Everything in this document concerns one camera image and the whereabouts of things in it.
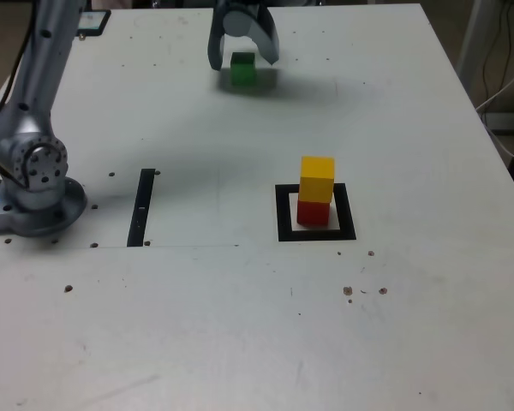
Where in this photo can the black tape square outline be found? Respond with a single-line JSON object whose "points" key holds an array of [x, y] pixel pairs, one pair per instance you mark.
{"points": [[282, 222]]}

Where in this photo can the green cube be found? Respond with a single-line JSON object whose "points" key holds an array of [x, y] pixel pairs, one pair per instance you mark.
{"points": [[242, 70]]}

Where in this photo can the yellow cube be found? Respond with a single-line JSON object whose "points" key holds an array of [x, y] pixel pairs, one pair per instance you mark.
{"points": [[316, 180]]}

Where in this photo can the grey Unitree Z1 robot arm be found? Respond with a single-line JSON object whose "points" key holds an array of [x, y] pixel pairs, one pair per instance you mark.
{"points": [[38, 64]]}

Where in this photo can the red cube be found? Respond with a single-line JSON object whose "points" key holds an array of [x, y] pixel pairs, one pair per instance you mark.
{"points": [[312, 214]]}

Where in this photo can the black smartphone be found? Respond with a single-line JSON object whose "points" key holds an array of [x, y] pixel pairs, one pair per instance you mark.
{"points": [[96, 21]]}

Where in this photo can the black tape strip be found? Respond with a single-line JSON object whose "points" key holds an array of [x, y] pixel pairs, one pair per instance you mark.
{"points": [[139, 222]]}

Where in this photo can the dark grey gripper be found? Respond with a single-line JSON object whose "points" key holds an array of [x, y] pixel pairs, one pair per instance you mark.
{"points": [[240, 3]]}

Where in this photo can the white frame post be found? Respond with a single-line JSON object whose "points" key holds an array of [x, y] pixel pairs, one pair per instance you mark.
{"points": [[475, 34]]}

